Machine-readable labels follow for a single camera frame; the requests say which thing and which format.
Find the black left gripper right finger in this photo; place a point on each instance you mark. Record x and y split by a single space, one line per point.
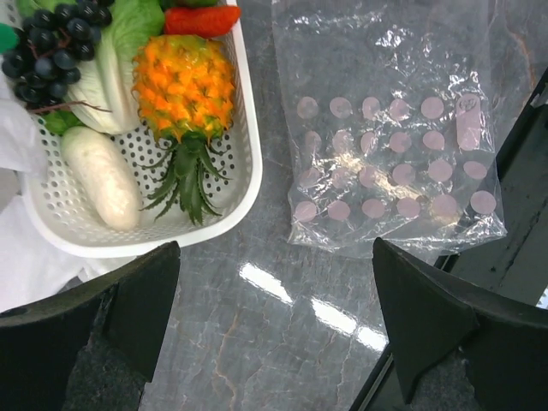
430 315

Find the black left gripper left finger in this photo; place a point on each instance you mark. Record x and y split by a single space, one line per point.
92 347

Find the white toy radish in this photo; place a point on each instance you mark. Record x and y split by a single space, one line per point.
102 171

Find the clear zip top bag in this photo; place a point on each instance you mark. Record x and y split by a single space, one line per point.
388 107

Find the green white toy cabbage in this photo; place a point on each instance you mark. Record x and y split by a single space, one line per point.
107 81

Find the orange toy pineapple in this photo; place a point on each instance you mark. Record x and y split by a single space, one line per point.
185 89

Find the dark toy grape bunch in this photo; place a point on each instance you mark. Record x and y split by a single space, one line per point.
52 43

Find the orange toy carrot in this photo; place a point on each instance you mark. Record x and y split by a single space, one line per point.
207 22

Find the white perforated plastic basket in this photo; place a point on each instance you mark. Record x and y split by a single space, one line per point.
58 206

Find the green t-shirt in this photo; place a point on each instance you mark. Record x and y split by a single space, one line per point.
9 39

